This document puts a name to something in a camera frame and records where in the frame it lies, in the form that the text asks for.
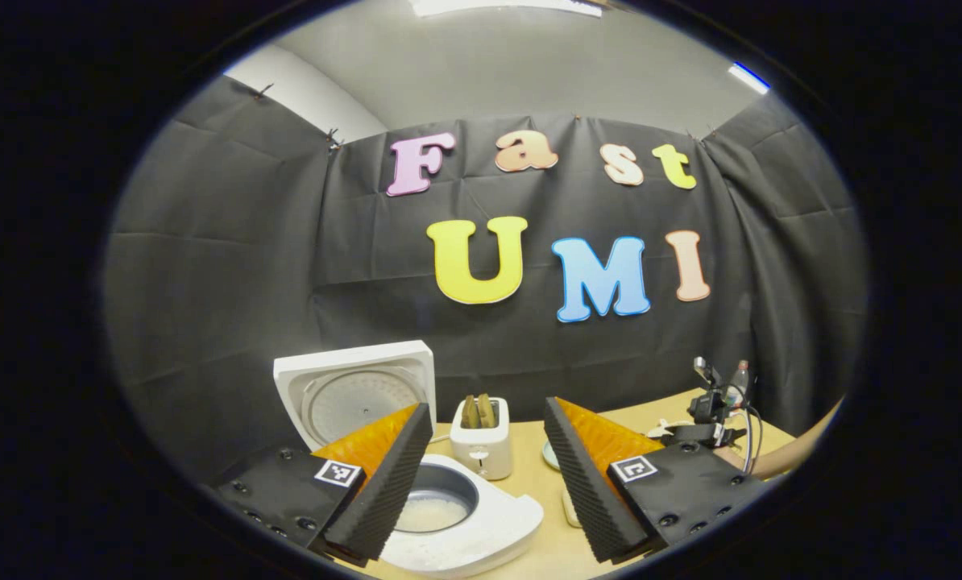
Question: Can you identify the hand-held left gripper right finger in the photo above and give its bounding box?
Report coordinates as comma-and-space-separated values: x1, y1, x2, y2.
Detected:
543, 396, 768, 565

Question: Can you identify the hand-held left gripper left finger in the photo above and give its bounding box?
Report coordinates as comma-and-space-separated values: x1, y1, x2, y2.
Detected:
211, 403, 434, 567

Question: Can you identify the white rice cooker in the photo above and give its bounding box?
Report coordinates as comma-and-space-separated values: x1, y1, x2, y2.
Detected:
273, 340, 545, 579

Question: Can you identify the white toaster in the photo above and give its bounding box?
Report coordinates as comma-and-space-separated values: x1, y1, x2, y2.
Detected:
450, 396, 514, 482

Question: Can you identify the black backdrop cloth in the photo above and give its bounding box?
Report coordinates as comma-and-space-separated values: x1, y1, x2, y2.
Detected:
102, 77, 869, 484

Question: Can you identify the small ceiling light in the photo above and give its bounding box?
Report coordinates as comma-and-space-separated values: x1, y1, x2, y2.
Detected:
728, 62, 772, 95

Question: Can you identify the large ceiling light panel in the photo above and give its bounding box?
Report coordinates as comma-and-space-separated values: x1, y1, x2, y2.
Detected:
411, 0, 603, 19

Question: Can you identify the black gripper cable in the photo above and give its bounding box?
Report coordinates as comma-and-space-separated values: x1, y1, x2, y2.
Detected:
739, 403, 765, 476

